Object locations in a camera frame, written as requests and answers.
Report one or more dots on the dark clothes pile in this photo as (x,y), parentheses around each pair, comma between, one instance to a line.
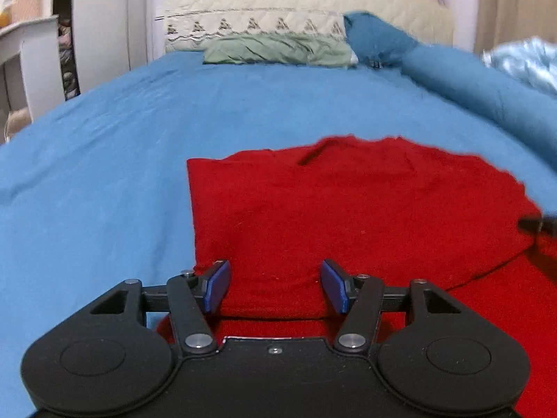
(67,61)

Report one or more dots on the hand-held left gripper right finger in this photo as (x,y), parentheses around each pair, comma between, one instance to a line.
(334,288)

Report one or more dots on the blue rolled duvet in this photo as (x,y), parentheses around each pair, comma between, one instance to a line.
(457,78)

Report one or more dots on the blue bed sheet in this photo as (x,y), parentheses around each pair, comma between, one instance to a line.
(108,161)

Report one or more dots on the beige curtain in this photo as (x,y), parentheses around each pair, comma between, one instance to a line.
(513,4)

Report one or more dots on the cream lace-trimmed pillow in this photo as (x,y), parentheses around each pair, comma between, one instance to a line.
(252,24)

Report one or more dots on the white desk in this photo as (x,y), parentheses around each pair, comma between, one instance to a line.
(30,65)

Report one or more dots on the light blue satin cloth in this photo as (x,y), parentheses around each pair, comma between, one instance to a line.
(524,63)

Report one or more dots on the green pillow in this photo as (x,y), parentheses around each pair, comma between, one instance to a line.
(278,50)

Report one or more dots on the white wardrobe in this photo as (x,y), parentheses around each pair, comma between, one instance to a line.
(104,35)

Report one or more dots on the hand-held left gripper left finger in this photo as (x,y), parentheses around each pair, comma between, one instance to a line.
(217,286)

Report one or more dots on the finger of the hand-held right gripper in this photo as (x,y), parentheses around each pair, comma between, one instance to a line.
(539,224)

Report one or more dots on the red knit garment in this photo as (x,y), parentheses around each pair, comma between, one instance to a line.
(348,217)

